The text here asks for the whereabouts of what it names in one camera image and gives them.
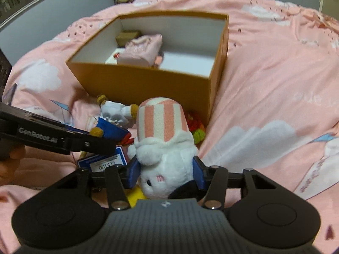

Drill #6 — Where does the blue duck plush toy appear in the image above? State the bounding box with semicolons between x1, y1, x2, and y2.
90;94;139;146

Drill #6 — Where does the pink cloud-print duvet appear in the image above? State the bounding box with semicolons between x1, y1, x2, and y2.
6;0;338;253

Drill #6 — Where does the small gold gift box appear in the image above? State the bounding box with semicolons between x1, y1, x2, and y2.
115;30;142;48

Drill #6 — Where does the left hand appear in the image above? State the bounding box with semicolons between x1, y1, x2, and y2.
0;145;26;186

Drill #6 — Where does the blue white price card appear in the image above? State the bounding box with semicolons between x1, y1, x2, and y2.
77;145;128;173

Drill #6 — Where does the red crochet flower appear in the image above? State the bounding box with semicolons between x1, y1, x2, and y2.
185;111;206;145

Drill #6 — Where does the white striped-hat plush rabbit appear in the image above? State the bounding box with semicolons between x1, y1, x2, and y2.
128;98;198;199

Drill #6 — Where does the pink mini backpack pouch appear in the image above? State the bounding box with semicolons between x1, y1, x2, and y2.
116;34;163;67

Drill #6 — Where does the yellow plastic toy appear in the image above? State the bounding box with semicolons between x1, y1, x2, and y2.
125;185;147;208

